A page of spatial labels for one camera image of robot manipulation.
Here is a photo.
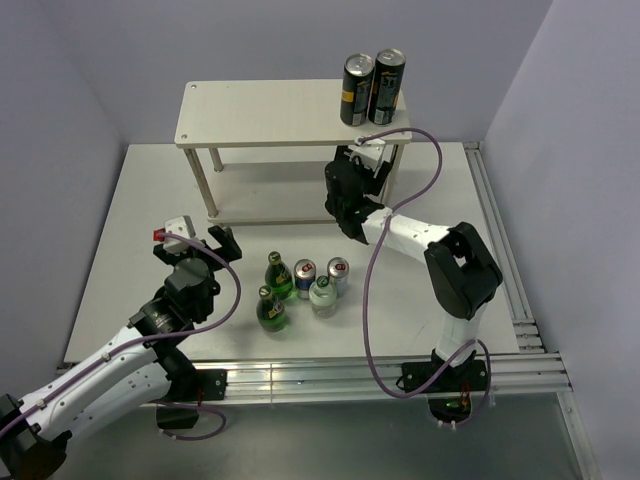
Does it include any clear Chang bottle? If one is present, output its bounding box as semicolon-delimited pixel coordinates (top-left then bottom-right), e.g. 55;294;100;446
309;275;337;318

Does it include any silver can right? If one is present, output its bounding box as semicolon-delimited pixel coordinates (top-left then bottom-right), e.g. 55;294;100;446
327;257;350;297

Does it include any black tall can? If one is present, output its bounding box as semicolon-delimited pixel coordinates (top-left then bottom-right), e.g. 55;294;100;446
340;53;374;126
368;48;406;126

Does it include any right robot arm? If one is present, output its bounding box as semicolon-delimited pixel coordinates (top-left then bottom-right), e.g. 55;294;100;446
324;146;503;390

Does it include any green perrier bottle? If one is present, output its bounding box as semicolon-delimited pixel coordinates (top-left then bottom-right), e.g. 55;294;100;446
256;285;287;333
265;251;294;300

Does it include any black tall can left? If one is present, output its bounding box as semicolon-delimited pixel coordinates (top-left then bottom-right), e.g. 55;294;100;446
340;53;374;126

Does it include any blue silver can left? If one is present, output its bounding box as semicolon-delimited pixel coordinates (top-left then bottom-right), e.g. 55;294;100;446
294;259;316;299

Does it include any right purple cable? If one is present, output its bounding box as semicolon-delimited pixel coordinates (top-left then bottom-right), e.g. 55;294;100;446
357;128;494;426

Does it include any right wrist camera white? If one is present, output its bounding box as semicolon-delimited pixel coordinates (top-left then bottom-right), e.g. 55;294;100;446
348;139;386;170

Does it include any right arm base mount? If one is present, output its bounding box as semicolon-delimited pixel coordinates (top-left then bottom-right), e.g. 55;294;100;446
395;354;492;431

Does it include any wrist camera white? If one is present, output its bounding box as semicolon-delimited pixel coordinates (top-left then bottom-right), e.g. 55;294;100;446
348;139;386;170
153;215;196;255

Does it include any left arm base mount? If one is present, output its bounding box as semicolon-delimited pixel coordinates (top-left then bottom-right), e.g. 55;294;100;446
155;369;227;441

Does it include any green Perrier bottle front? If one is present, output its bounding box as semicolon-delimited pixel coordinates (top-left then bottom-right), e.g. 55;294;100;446
256;285;287;333

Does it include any black tall can right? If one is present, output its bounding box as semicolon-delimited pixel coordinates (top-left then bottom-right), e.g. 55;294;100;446
368;48;406;126

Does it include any white two-tier shelf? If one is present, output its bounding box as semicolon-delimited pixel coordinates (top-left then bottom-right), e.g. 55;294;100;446
174;79;412;225

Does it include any aluminium rail frame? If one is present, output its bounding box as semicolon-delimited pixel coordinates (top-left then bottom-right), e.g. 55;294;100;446
64;144;600;479

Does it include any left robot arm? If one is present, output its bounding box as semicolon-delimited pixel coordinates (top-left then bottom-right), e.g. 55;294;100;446
1;226;242;479

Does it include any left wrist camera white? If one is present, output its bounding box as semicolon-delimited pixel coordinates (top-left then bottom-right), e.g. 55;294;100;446
153;215;196;255

